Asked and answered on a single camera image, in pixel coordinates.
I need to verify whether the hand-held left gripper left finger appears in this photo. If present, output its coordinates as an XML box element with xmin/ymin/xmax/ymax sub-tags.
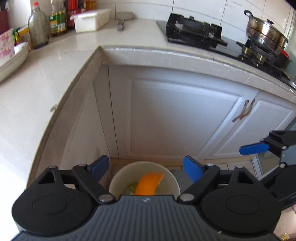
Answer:
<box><xmin>37</xmin><ymin>155</ymin><xmax>115</xmax><ymax>205</ymax></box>

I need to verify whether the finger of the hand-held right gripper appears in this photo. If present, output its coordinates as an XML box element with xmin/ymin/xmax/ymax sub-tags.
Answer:
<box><xmin>239</xmin><ymin>130</ymin><xmax>296</xmax><ymax>166</ymax></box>
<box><xmin>258</xmin><ymin>163</ymin><xmax>286</xmax><ymax>186</ymax></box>

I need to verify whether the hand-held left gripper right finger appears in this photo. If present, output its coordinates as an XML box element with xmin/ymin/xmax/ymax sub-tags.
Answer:
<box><xmin>178</xmin><ymin>156</ymin><xmax>263</xmax><ymax>204</ymax></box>

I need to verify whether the cream plastic trash bin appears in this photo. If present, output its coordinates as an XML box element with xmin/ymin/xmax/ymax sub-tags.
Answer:
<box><xmin>109</xmin><ymin>161</ymin><xmax>181</xmax><ymax>197</ymax></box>

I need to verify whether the orange peel with pulp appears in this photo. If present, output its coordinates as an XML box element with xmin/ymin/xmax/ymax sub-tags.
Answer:
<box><xmin>134</xmin><ymin>172</ymin><xmax>164</xmax><ymax>195</ymax></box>

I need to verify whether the white cabinet door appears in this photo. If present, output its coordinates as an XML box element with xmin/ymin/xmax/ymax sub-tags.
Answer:
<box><xmin>108</xmin><ymin>65</ymin><xmax>259</xmax><ymax>160</ymax></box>
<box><xmin>35</xmin><ymin>76</ymin><xmax>116</xmax><ymax>167</ymax></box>
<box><xmin>203</xmin><ymin>90</ymin><xmax>296</xmax><ymax>160</ymax></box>

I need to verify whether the small black red pot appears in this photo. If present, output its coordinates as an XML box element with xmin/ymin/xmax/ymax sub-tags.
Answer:
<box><xmin>276</xmin><ymin>50</ymin><xmax>292</xmax><ymax>69</ymax></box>

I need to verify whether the black gas stove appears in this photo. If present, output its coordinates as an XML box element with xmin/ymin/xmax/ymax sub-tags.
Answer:
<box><xmin>156</xmin><ymin>13</ymin><xmax>296</xmax><ymax>90</ymax></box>

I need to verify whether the steel cooking pot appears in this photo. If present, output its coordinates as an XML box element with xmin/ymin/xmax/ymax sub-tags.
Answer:
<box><xmin>244</xmin><ymin>10</ymin><xmax>289</xmax><ymax>56</ymax></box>

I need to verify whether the metal spatula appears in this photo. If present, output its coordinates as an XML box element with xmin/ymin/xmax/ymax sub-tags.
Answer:
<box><xmin>116</xmin><ymin>11</ymin><xmax>134</xmax><ymax>32</ymax></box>

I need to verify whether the white plastic lidded box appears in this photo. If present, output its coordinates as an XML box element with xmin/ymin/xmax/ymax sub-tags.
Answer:
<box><xmin>69</xmin><ymin>9</ymin><xmax>111</xmax><ymax>33</ymax></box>

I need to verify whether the white floral bowl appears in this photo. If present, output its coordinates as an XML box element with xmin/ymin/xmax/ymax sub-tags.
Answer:
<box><xmin>0</xmin><ymin>28</ymin><xmax>14</xmax><ymax>47</ymax></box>
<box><xmin>0</xmin><ymin>42</ymin><xmax>15</xmax><ymax>61</ymax></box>

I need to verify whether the green label oil bottle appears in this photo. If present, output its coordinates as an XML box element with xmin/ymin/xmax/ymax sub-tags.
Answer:
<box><xmin>49</xmin><ymin>0</ymin><xmax>68</xmax><ymax>37</ymax></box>

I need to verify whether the red capped glass bottle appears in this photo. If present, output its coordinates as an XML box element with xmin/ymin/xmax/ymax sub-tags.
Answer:
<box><xmin>28</xmin><ymin>2</ymin><xmax>50</xmax><ymax>49</ymax></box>

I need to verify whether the red label sauce bottle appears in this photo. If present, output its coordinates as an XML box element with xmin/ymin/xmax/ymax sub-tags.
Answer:
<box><xmin>66</xmin><ymin>0</ymin><xmax>81</xmax><ymax>30</ymax></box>

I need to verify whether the yellow capped sauce bottle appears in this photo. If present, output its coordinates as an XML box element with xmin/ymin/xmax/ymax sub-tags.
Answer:
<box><xmin>81</xmin><ymin>0</ymin><xmax>97</xmax><ymax>11</ymax></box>

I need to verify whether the bronze cabinet handle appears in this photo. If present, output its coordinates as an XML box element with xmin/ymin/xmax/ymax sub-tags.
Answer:
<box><xmin>238</xmin><ymin>98</ymin><xmax>256</xmax><ymax>121</ymax></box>
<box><xmin>232</xmin><ymin>100</ymin><xmax>250</xmax><ymax>122</ymax></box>

